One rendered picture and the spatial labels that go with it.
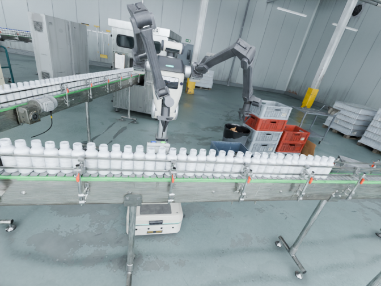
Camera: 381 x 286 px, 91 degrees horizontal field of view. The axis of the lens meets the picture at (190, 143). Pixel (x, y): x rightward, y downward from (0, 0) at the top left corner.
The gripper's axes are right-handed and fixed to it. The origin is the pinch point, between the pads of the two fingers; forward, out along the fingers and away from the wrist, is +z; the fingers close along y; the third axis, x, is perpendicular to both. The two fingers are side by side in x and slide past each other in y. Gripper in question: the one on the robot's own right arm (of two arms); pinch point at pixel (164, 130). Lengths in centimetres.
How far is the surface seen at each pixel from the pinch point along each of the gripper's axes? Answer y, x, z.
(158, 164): -3.8, -16.9, 17.8
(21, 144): -66, -19, 10
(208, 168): 26.0, -16.4, 19.9
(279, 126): 220, 162, -13
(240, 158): 45, -19, 12
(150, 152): -8.6, -19.3, 11.2
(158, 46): 11, 308, -162
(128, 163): -19.3, -17.9, 17.7
